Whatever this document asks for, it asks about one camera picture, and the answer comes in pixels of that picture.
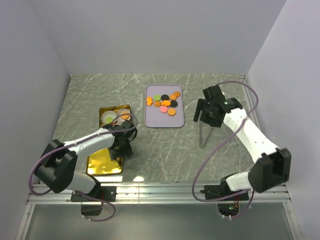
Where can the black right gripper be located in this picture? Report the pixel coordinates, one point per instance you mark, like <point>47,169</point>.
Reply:
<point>202,105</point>

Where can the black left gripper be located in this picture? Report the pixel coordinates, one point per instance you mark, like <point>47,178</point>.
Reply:
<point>126,151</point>

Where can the gold tin lid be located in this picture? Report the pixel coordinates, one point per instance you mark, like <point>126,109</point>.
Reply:
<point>100,164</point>

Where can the orange dotted round cookie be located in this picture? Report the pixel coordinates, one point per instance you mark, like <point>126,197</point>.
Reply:
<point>125,115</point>

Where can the green round cookie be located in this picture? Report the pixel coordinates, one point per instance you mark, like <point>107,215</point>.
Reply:
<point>157,97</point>
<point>108,120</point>

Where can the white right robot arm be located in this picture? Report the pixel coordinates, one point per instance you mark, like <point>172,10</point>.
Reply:
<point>271,164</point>

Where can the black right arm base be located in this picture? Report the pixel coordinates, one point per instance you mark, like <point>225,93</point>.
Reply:
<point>228,207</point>

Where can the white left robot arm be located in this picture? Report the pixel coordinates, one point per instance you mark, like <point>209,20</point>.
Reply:
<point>56,169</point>

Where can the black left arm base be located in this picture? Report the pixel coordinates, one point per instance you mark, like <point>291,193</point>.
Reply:
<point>92,203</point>

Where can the orange round cookie back right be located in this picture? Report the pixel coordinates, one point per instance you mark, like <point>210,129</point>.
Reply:
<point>177,94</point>

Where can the black sandwich cookie right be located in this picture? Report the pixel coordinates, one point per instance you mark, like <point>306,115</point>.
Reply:
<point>173,103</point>

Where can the black sandwich cookie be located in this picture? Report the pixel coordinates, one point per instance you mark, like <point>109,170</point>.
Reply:
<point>173,103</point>
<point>165,97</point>

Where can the white paper cup back right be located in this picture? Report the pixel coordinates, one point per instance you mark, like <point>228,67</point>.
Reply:
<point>119,119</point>

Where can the white paper cup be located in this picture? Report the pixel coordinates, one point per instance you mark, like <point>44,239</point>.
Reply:
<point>119,119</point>
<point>108,113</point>

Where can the orange round cookie front right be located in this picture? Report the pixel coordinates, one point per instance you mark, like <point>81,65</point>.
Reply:
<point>171,112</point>

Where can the white paper cup back left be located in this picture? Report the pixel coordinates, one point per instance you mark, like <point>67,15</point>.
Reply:
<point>108,113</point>

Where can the black sandwich cookie back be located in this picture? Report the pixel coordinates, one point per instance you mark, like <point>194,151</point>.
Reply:
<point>165,97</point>

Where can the pink round cookie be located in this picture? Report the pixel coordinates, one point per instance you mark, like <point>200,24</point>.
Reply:
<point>163,109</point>

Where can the gold cookie tin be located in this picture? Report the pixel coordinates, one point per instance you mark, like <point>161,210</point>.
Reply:
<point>113,108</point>

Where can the lilac plastic tray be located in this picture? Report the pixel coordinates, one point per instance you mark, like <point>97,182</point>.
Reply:
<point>153,117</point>

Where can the orange swirl cookie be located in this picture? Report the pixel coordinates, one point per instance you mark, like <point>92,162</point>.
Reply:
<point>157,104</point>

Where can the orange flower cookie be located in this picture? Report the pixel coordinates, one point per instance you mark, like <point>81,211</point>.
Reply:
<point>149,101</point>

